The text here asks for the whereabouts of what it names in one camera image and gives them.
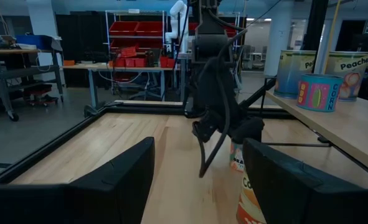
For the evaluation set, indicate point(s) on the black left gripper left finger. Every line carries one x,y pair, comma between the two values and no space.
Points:
78,202

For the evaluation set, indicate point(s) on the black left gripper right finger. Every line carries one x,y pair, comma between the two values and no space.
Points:
311,202

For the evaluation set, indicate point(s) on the teal orange slices can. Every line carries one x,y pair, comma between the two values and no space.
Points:
236,157

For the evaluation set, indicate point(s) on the tall orange corn can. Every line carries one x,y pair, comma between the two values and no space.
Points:
247,205

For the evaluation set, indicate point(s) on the blue peaches can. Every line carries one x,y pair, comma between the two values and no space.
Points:
351,71
292,74

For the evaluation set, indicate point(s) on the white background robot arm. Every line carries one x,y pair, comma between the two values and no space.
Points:
178,25

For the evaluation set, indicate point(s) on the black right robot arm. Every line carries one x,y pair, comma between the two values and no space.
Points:
215,84

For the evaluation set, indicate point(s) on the black metal shelf leg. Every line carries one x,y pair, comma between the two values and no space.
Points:
295,144

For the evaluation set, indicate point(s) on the wooden shelf board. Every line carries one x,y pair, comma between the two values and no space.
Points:
342,130

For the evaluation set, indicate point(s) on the red item on cart shelf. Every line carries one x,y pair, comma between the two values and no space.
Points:
40,93

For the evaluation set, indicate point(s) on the short teal pink corn can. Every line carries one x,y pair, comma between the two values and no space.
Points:
319,93

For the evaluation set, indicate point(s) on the large red bin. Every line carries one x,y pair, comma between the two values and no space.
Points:
123,44
150,28
123,28
150,43
193,28
230,30

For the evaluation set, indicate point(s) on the small red bin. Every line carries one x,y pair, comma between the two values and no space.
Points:
167,62
120,62
130,62
140,62

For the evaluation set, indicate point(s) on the light wooden work table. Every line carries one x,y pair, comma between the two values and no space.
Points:
93,67

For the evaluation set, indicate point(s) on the small orange box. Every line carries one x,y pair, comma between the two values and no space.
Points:
69,63

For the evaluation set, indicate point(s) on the red mesh crate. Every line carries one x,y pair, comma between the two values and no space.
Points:
128,52

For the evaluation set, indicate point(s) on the grey metal workbench cart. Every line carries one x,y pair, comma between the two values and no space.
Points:
3,73

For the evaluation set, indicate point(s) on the large blue tote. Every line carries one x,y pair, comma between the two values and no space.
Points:
34,42

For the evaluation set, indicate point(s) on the black diagonal frame brace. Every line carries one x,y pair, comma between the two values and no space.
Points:
255,95

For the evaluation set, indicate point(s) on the black table frame rail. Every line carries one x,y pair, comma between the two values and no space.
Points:
146,110

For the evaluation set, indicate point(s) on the black vertical frame post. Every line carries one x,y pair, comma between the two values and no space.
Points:
316,31

